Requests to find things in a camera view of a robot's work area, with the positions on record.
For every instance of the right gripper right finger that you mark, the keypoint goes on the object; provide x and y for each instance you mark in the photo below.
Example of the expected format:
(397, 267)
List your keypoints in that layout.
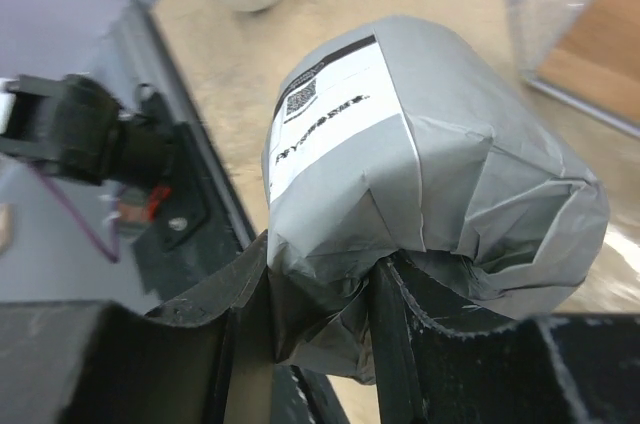
(439, 358)

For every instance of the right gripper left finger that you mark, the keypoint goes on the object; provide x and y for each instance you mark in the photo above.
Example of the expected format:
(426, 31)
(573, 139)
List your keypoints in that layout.
(150, 349)

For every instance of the grey roll white label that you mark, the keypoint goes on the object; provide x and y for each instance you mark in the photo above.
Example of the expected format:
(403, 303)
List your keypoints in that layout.
(395, 136)

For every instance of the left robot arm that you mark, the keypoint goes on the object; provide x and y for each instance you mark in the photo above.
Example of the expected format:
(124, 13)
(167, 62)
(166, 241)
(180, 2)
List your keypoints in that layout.
(76, 130)

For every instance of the black base frame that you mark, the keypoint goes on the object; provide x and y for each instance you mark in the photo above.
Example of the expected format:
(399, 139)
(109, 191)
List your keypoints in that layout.
(203, 257)

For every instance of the white wire wooden shelf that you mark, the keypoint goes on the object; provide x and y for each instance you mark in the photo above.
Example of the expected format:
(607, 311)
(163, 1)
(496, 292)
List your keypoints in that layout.
(584, 53)

